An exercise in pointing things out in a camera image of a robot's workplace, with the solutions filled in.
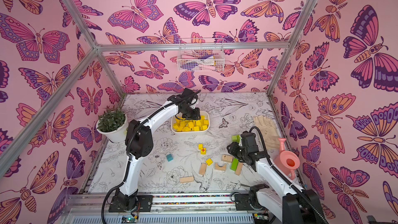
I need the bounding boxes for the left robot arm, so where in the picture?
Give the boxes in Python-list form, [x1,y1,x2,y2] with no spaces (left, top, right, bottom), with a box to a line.
[101,88,201,224]

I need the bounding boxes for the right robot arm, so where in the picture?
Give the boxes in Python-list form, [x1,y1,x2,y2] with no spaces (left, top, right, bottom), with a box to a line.
[227,126,327,224]

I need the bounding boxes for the light green block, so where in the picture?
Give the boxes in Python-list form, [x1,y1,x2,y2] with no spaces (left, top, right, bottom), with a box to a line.
[231,135,240,144]

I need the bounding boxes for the small natural wood block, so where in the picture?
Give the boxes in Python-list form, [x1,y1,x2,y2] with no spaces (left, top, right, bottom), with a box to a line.
[221,155,234,163]

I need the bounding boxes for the green rectangular block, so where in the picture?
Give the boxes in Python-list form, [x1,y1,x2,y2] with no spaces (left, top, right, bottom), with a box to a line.
[230,158,239,171]

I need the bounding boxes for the tan wood block right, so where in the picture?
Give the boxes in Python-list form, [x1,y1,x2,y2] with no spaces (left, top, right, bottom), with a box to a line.
[235,162,243,176]

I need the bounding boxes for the white plastic bin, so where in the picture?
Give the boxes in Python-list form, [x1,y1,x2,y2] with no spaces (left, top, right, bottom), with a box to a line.
[171,111,210,135]

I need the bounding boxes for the natural wood arch block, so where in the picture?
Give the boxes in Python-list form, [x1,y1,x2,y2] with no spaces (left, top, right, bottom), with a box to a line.
[214,163,227,172]

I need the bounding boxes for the beige work glove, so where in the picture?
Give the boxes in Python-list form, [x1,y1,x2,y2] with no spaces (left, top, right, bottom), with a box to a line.
[254,116,280,150]

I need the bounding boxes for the natural wood block upright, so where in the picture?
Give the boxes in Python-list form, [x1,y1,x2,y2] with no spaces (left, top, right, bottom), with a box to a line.
[199,163,207,176]

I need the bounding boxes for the pink watering can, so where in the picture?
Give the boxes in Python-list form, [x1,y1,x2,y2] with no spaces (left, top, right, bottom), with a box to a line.
[273,138,301,180]

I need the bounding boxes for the long natural wood block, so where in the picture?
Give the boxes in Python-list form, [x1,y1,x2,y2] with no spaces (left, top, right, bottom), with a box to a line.
[179,176,194,184]

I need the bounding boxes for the teal block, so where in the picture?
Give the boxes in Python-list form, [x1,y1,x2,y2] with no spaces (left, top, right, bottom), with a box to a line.
[166,154,173,162]

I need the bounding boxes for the potted green plant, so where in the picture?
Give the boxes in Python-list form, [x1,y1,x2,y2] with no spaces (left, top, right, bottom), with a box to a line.
[96,107,128,143]

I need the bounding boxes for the wire basket on wall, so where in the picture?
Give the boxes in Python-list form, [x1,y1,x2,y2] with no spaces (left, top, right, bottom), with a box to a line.
[176,37,225,73]

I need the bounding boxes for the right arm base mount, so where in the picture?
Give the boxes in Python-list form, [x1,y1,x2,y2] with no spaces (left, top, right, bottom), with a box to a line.
[230,192,267,211]

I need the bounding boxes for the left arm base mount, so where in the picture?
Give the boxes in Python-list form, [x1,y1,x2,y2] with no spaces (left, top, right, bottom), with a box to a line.
[108,193,153,213]

